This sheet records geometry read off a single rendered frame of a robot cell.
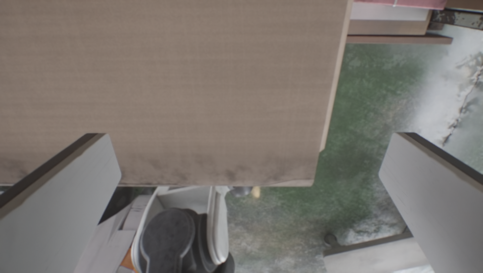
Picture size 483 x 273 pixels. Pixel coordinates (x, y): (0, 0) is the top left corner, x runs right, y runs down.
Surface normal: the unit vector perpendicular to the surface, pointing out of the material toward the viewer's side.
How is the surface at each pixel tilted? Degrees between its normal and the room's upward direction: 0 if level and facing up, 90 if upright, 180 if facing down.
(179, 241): 72
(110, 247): 90
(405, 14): 0
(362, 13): 0
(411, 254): 0
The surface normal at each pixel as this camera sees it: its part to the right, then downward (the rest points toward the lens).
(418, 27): 0.00, 0.51
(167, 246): -0.24, -0.63
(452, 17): -1.00, 0.00
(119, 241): 0.00, -0.86
